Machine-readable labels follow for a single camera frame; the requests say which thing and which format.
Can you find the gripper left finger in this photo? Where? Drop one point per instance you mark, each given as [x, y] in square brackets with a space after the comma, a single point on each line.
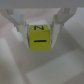
[20, 24]

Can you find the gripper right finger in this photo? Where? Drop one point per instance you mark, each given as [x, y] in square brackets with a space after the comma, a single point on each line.
[62, 18]

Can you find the yellow block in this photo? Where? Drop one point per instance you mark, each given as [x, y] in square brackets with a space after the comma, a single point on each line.
[40, 37]

